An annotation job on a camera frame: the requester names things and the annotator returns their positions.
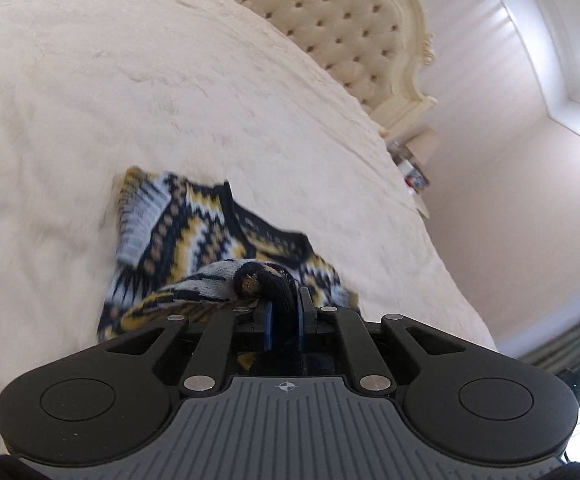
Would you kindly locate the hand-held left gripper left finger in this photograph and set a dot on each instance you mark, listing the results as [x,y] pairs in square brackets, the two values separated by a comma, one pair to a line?
[268,327]

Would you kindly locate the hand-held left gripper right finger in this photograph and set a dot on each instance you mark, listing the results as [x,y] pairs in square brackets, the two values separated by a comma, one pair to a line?
[302,320]

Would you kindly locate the navy yellow patterned knit sweater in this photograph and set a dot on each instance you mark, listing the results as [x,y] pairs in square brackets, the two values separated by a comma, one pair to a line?
[185,230]

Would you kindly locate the cream nightstand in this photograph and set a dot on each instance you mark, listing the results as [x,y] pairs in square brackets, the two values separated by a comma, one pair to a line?
[422,206]

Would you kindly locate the small glass jar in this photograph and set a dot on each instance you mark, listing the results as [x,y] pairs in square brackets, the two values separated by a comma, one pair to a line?
[395,151]

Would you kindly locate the table lamp with cream shade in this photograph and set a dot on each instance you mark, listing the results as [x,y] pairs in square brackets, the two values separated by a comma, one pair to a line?
[422,145]

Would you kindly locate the grey green curtain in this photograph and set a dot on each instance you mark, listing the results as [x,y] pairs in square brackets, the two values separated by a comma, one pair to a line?
[574,332]

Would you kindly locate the white bed with bedspread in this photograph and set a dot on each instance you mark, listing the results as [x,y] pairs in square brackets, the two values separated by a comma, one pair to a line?
[95,85]

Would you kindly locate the cream tufted headboard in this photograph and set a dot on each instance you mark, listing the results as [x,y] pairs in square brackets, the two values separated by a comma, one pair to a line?
[330,15]

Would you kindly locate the colourful photo frame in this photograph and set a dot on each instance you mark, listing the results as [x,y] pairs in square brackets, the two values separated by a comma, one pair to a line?
[415,179]

